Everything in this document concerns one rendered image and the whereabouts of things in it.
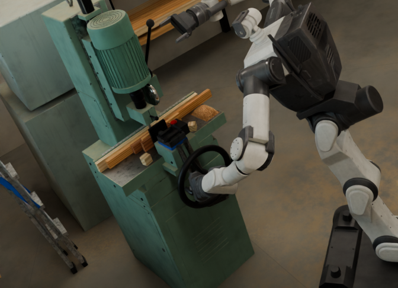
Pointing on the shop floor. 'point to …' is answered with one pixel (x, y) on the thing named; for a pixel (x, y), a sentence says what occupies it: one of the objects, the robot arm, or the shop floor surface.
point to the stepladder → (29, 205)
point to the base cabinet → (183, 235)
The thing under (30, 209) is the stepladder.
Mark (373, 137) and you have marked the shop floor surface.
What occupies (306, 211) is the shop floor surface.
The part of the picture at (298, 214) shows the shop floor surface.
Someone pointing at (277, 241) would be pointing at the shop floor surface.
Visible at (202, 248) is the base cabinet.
